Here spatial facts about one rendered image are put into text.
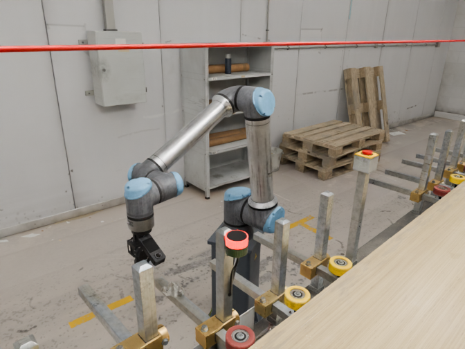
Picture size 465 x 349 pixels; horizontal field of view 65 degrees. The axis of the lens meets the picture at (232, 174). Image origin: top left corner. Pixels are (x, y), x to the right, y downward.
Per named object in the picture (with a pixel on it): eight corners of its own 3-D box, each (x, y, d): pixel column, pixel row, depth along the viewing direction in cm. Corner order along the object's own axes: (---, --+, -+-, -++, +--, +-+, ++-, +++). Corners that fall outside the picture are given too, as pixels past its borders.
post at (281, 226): (267, 334, 134) (275, 218, 116) (273, 329, 136) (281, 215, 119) (275, 340, 132) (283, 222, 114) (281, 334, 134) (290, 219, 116)
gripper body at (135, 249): (146, 246, 137) (143, 218, 133) (158, 256, 131) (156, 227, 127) (127, 254, 132) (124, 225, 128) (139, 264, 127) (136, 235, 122)
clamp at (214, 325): (195, 340, 107) (194, 327, 105) (229, 318, 115) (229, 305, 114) (207, 352, 103) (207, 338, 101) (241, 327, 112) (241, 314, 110)
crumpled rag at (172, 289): (157, 289, 122) (156, 282, 121) (174, 280, 126) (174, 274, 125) (171, 302, 116) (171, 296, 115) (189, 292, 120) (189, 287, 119)
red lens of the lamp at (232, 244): (220, 242, 96) (220, 235, 95) (236, 234, 100) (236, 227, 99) (236, 252, 92) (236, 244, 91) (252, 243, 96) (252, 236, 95)
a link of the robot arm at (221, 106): (227, 77, 170) (119, 170, 137) (248, 80, 162) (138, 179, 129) (233, 99, 177) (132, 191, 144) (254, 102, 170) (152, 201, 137)
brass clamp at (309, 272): (297, 273, 140) (299, 262, 138) (318, 260, 148) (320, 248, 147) (311, 280, 136) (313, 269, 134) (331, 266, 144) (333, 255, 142)
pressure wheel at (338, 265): (329, 294, 130) (333, 267, 126) (323, 280, 137) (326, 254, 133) (351, 294, 130) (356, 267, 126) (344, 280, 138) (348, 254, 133)
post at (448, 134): (427, 204, 228) (445, 129, 211) (430, 202, 230) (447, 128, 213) (434, 206, 226) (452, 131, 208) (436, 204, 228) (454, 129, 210)
